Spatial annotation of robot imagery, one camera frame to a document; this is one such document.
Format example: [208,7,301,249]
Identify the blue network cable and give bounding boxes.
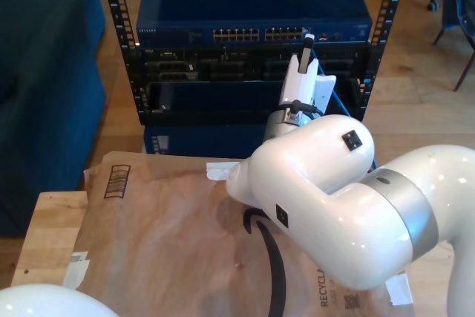
[302,27,378,171]

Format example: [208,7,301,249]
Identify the blue device under rack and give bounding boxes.
[142,123,374,164]

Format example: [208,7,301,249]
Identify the long white tape strip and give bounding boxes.
[206,162,242,181]

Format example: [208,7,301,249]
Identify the black rack server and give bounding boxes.
[142,46,367,82]

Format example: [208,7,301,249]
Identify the brown paper mailer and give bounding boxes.
[55,150,416,317]

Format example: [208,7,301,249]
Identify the short white tape piece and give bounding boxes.
[384,273,413,307]

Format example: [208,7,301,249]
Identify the blue sofa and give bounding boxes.
[0,0,108,238]

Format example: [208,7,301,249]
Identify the white paper shipping label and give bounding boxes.
[62,251,91,288]

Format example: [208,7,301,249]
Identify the short black cable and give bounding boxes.
[274,99,324,120]

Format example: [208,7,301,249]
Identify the black rack frame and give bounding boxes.
[96,0,409,127]

